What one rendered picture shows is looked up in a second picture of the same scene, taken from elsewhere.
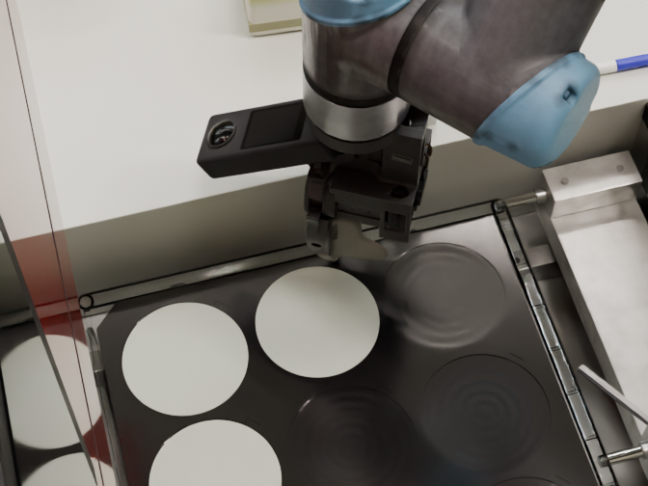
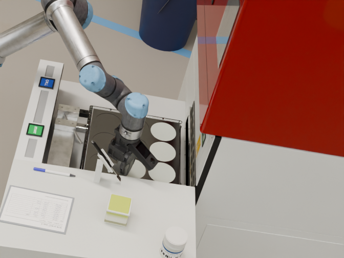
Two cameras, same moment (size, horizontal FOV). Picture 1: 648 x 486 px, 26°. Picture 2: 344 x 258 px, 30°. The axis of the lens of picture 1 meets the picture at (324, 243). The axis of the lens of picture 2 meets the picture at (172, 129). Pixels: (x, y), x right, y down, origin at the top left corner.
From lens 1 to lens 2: 2.22 m
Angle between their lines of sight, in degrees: 78
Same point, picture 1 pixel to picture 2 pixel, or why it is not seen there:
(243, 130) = (148, 156)
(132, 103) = (162, 206)
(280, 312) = (139, 172)
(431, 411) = not seen: hidden behind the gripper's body
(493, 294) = (92, 159)
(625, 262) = (57, 159)
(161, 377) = (168, 171)
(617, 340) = (68, 148)
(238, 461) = (157, 152)
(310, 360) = (136, 163)
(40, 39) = not seen: hidden behind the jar
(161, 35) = (150, 219)
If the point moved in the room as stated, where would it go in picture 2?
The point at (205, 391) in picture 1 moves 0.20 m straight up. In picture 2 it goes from (159, 165) to (171, 127)
